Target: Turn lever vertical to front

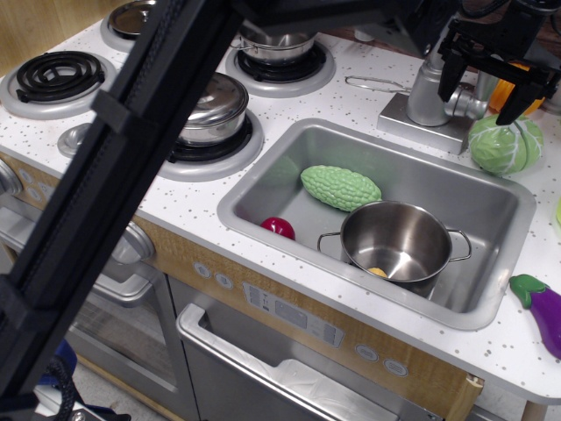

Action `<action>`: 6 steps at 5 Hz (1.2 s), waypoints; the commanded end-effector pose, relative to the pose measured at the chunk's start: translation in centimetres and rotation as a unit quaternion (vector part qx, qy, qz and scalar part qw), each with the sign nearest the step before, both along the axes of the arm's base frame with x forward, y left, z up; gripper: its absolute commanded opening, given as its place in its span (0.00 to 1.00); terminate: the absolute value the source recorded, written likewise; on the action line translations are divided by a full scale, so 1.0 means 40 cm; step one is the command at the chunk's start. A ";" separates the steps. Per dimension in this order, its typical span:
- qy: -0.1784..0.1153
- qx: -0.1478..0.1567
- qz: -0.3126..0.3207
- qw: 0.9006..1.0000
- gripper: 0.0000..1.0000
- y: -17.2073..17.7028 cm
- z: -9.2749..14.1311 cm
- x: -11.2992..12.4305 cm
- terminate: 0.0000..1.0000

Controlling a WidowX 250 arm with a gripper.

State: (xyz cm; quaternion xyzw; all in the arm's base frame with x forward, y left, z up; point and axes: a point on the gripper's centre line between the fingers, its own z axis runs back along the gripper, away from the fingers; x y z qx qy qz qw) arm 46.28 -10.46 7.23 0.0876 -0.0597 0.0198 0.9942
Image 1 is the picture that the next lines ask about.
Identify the grey toy sink basin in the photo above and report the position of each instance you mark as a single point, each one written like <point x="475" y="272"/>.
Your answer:
<point x="494" y="213"/>

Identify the purple toy eggplant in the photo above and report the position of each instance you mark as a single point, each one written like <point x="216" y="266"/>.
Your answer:
<point x="544" y="305"/>

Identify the silver faucet lever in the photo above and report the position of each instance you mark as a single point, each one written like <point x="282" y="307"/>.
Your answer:
<point x="467" y="101"/>

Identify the red toy fruit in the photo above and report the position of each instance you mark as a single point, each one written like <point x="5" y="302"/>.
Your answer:
<point x="279" y="226"/>

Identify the open steel pot on burner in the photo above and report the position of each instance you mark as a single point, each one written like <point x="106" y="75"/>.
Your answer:
<point x="273" y="50"/>

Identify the back right stove burner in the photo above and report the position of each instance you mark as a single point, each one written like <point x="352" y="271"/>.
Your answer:
<point x="307" y="75"/>

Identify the orange toy pumpkin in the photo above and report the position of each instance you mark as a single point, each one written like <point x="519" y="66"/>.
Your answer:
<point x="500" y="95"/>

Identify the green toy cabbage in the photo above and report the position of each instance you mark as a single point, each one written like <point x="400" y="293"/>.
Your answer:
<point x="505" y="149"/>

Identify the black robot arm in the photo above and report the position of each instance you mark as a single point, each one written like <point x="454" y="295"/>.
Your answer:
<point x="137" y="121"/>

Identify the dishwasher door with handle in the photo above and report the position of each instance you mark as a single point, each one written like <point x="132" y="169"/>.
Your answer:
<point x="243" y="370"/>

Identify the oven door with handle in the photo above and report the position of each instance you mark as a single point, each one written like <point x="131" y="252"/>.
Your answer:
<point x="125" y="331"/>

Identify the open steel pot in sink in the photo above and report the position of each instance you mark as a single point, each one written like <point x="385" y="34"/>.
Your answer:
<point x="411" y="245"/>

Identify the silver front panel knob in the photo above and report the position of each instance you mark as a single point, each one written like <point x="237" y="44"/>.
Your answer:
<point x="134" y="246"/>

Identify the steel lid on burner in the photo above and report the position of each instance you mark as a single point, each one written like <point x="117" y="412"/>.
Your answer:
<point x="129" y="19"/>

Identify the front right stove burner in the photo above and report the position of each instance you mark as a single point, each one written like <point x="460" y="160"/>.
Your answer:
<point x="210" y="163"/>

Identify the small yellow toy piece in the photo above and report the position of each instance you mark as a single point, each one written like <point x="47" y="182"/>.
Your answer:
<point x="377" y="271"/>

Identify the green toy bitter melon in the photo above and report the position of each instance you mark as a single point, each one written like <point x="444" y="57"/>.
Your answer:
<point x="339" y="188"/>

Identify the stove burner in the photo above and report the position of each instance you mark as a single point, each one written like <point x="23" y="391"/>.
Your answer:
<point x="210" y="163"/>
<point x="307" y="75"/>

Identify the lidded steel pot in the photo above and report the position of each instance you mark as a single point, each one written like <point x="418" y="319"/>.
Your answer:
<point x="218" y="114"/>

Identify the black coil burner left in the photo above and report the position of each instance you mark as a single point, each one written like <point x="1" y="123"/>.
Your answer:
<point x="56" y="85"/>

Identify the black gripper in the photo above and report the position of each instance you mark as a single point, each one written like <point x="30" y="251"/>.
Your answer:
<point x="507" y="49"/>

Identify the silver toy faucet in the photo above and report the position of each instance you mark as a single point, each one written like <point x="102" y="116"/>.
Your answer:
<point x="420" y="115"/>

